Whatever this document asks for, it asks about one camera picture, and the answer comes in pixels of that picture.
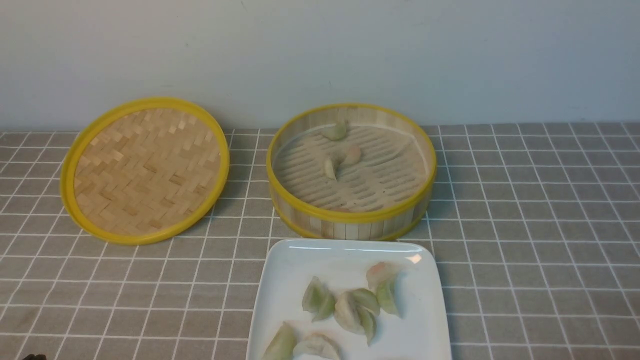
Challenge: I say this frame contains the pale dumpling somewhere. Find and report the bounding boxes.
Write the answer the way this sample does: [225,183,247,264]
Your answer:
[322,154,345,182]

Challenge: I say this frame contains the pink dumpling on plate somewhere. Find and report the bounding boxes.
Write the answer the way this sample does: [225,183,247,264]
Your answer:
[365,261,400,292]

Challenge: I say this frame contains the white square plate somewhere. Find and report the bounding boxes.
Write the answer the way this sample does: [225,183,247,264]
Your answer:
[246,238,451,360]

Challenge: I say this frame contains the pale green dumpling plate centre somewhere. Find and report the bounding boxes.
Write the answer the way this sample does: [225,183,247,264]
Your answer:
[333,288,381,347]

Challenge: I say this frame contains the green dumpling plate right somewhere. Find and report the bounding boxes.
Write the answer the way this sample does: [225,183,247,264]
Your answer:
[375,276,400,317]

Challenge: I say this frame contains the white dumpling plate bottom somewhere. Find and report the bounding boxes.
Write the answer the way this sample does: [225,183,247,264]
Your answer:
[293,333,342,360]

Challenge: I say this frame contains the green dumpling plate bottom left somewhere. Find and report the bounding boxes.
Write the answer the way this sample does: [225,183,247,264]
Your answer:
[261,322,298,360]

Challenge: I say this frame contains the yellow-rimmed bamboo steamer basket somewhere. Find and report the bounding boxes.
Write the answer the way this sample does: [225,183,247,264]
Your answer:
[266,103,438,240]

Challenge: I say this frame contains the yellow-rimmed woven bamboo lid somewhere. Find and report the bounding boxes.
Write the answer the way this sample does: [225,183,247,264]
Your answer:
[59,96,230,246]

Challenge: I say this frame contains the grey checked tablecloth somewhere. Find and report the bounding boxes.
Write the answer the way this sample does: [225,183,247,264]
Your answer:
[0,123,640,360]

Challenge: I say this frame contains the dark object bottom left corner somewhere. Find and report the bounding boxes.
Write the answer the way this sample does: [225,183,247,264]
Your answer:
[22,353,47,360]

